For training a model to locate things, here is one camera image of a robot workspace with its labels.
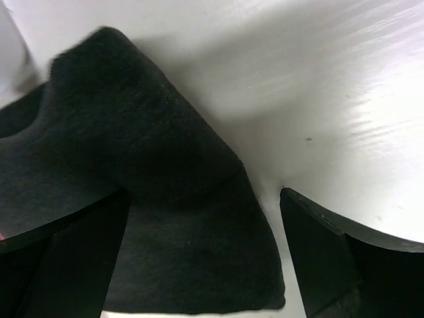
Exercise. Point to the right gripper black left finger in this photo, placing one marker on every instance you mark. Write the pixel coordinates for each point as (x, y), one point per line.
(64, 268)

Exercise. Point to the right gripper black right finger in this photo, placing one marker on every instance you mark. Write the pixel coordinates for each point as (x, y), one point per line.
(345, 269)

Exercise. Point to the black trousers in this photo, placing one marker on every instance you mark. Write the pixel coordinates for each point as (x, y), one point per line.
(196, 240)

